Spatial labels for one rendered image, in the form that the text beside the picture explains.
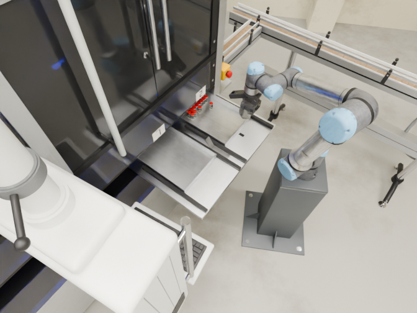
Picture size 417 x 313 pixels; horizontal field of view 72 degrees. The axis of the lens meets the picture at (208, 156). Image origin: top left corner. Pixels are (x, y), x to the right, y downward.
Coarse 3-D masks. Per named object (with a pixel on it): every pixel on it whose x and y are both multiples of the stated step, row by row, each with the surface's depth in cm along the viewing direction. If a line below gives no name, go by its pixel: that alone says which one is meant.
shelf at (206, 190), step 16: (176, 128) 161; (256, 128) 163; (240, 144) 156; (256, 144) 156; (144, 176) 143; (208, 176) 144; (224, 176) 145; (192, 192) 139; (208, 192) 140; (192, 208) 135; (208, 208) 135
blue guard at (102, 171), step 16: (208, 64) 147; (192, 80) 142; (208, 80) 157; (176, 96) 138; (192, 96) 151; (160, 112) 133; (176, 112) 146; (144, 128) 129; (128, 144) 125; (144, 144) 136; (112, 160) 121; (128, 160) 132; (80, 176) 109; (96, 176) 118; (112, 176) 128; (0, 256) 97; (16, 256) 103; (0, 272) 100
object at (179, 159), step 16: (160, 144) 154; (176, 144) 155; (192, 144) 155; (144, 160) 148; (160, 160) 149; (176, 160) 149; (192, 160) 149; (208, 160) 150; (176, 176) 144; (192, 176) 144
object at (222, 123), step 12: (216, 96) 171; (204, 108) 170; (216, 108) 170; (228, 108) 170; (180, 120) 164; (192, 120) 164; (204, 120) 164; (216, 120) 165; (228, 120) 165; (240, 120) 165; (204, 132) 156; (216, 132) 160; (228, 132) 160
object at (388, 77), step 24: (240, 24) 219; (264, 24) 210; (288, 24) 206; (288, 48) 209; (312, 48) 198; (336, 48) 191; (360, 72) 189; (384, 72) 190; (408, 72) 180; (408, 96) 181
